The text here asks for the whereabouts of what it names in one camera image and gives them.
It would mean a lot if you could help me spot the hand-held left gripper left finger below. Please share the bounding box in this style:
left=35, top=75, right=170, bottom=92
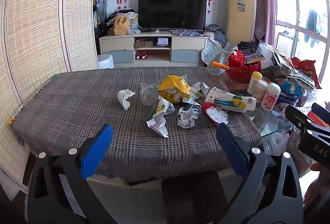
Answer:
left=26, top=123, right=118, bottom=224

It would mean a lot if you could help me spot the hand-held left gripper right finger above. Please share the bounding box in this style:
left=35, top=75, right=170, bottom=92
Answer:
left=215, top=123, right=305, bottom=224

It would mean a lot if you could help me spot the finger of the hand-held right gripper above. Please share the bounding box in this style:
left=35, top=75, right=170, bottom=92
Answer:
left=284, top=105, right=317, bottom=137
left=311, top=102, right=330, bottom=128

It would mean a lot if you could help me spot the red silver blister pack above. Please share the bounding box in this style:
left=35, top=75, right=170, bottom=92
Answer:
left=201, top=103, right=229, bottom=126

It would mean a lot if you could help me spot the white medicine box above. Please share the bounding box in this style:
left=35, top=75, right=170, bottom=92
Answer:
left=205, top=87, right=257, bottom=112

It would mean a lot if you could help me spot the clear plastic bag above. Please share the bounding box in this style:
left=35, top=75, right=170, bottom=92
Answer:
left=140, top=83, right=159, bottom=107
left=260, top=131, right=290, bottom=156

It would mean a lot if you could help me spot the white paper carton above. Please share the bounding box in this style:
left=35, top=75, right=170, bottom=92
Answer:
left=147, top=96, right=176, bottom=121

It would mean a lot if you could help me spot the yellow plastic bag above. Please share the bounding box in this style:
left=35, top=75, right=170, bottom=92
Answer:
left=158, top=75, right=192, bottom=104

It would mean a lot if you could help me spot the person's right hand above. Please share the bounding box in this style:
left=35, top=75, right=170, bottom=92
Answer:
left=303, top=162, right=330, bottom=211

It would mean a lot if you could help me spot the blue round tin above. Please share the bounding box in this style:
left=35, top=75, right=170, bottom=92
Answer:
left=277, top=78, right=307, bottom=108

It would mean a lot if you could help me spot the white bottle pink label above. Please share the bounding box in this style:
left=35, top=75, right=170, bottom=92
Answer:
left=261, top=83, right=281, bottom=111

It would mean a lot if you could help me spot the plain white bottle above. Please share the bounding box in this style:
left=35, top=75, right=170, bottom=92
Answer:
left=252, top=80, right=268, bottom=103

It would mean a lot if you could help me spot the grey plaid tablecloth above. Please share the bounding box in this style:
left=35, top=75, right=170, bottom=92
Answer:
left=10, top=66, right=262, bottom=186

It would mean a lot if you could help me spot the red snack bag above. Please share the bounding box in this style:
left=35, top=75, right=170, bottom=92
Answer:
left=291, top=57, right=322, bottom=89

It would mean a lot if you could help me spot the white bottle yellow cap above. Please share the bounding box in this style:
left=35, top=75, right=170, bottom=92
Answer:
left=247, top=71, right=263, bottom=95

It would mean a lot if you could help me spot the crumpled blue white wrapper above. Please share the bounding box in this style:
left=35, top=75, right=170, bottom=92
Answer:
left=177, top=107, right=202, bottom=129

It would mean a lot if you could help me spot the black chair seat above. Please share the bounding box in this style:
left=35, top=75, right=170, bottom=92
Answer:
left=161, top=170, right=230, bottom=224

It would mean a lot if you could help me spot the crumpled white printed paper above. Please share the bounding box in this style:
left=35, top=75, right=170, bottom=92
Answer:
left=117, top=88, right=136, bottom=111

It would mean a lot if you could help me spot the red plastic basket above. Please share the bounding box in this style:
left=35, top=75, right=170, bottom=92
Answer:
left=225, top=50, right=262, bottom=84

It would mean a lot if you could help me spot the dark purple box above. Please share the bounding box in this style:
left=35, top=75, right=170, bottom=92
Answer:
left=244, top=52, right=266, bottom=64

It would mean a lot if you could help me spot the white paper scrap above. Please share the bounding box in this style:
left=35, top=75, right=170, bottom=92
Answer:
left=189, top=82, right=210, bottom=98

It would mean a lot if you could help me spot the black bag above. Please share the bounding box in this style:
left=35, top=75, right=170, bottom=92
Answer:
left=237, top=41, right=259, bottom=53

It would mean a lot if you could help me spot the orange foam tube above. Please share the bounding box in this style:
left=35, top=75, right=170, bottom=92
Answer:
left=211, top=61, right=230, bottom=70

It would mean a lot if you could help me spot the white round stool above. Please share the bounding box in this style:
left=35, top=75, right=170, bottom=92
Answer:
left=97, top=54, right=114, bottom=69

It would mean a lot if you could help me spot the green floral cloth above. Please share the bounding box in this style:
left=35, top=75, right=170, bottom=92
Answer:
left=201, top=41, right=239, bottom=70

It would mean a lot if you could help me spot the white framed window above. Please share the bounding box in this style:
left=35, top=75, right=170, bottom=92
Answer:
left=269, top=0, right=330, bottom=80

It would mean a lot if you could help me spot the grey clothes pile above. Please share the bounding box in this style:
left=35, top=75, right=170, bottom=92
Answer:
left=205, top=24, right=229, bottom=45

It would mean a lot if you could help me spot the beige grey television stand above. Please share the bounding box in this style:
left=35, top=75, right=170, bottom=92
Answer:
left=99, top=32, right=208, bottom=64

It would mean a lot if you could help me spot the cream standing air conditioner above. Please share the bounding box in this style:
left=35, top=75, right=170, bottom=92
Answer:
left=226, top=0, right=257, bottom=45

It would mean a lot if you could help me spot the yellow plush toy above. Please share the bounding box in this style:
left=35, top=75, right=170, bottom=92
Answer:
left=112, top=15, right=131, bottom=36

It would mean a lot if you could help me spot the blue patterned cloth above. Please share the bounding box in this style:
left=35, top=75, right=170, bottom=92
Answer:
left=170, top=29, right=208, bottom=37

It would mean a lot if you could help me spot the woven folding screen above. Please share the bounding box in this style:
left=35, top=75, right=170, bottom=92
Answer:
left=0, top=0, right=99, bottom=188

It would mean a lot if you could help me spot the black television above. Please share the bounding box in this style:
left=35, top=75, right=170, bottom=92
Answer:
left=138, top=0, right=207, bottom=31

